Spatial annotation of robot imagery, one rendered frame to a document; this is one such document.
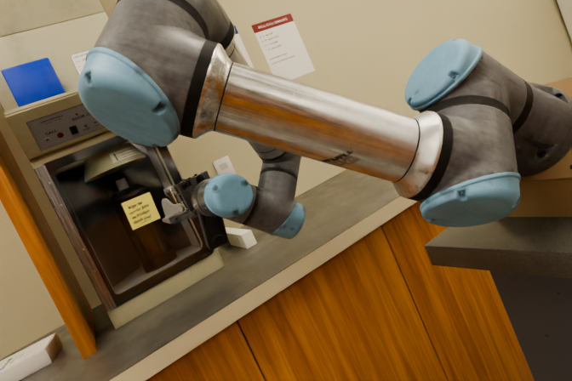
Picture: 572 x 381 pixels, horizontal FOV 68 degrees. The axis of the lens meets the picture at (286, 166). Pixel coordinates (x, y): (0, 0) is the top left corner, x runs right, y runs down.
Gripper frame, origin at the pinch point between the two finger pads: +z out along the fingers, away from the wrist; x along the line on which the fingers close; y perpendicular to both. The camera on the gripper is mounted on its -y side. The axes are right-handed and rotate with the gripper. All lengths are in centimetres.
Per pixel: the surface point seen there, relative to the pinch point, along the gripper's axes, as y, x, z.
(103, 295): -10.6, 26.6, 13.4
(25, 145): 29.6, 26.3, 9.1
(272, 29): 49, -77, 59
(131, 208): 5.9, 11.6, 13.5
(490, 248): -21, -26, -58
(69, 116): 32.0, 15.3, 6.6
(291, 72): 29, -77, 59
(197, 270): -17.2, 3.3, 15.0
